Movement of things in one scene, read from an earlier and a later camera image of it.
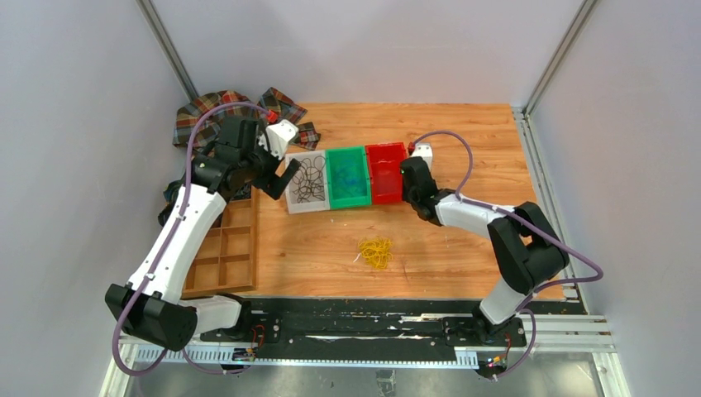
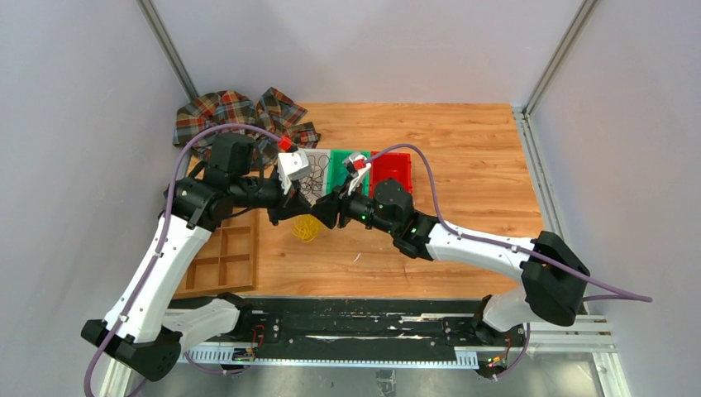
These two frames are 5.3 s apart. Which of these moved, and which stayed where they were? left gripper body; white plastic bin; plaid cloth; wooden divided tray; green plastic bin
Moved: left gripper body
Stayed: plaid cloth; wooden divided tray; green plastic bin; white plastic bin
